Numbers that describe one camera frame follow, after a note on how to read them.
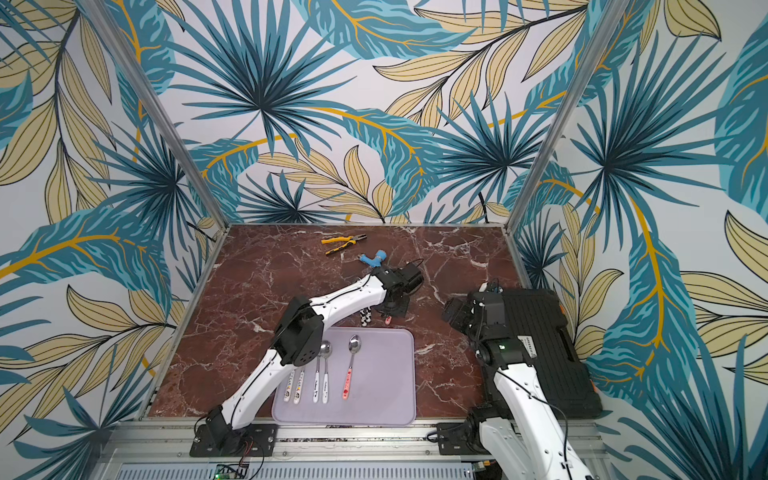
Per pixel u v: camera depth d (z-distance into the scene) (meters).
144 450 0.86
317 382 0.82
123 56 0.74
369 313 0.95
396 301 0.81
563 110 0.86
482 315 0.59
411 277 0.78
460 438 0.74
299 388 0.80
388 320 0.94
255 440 0.73
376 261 1.06
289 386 0.80
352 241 1.13
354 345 0.88
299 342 0.59
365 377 0.85
